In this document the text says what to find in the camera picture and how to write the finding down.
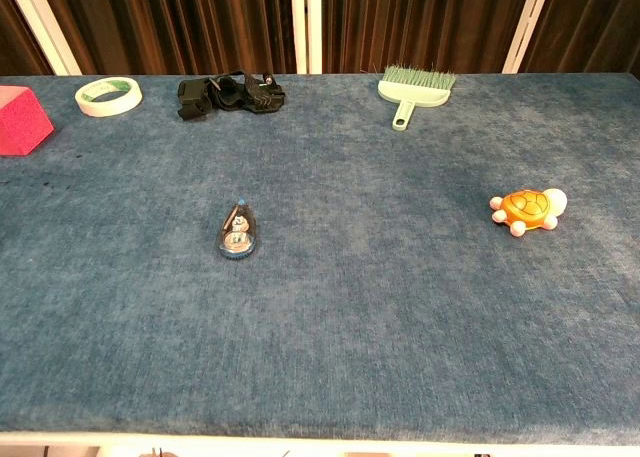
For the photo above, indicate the orange turtle toy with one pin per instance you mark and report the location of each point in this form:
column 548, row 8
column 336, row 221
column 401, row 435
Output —
column 529, row 206

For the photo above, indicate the transparent correction tape dispenser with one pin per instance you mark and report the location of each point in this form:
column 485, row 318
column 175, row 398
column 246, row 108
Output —
column 238, row 234

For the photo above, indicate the blue table cloth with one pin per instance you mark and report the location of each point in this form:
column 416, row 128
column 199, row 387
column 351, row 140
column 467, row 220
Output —
column 350, row 302

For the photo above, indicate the green dustpan brush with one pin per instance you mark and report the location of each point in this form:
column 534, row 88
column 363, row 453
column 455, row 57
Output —
column 418, row 89

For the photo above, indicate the dark brown curtain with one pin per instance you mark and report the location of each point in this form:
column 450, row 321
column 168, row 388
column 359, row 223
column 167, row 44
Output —
column 175, row 22

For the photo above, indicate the white tape roll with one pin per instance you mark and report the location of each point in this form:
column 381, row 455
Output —
column 88, row 104

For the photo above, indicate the pink foam block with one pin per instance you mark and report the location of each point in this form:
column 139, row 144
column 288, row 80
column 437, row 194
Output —
column 20, row 124

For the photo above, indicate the white centre frame post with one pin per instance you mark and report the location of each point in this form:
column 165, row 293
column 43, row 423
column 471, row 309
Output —
column 306, row 24

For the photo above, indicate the white slotted frame post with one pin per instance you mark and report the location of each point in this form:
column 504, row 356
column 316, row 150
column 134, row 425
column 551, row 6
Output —
column 527, row 24

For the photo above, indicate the white slanted frame post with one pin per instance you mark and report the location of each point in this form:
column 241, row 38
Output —
column 42, row 24

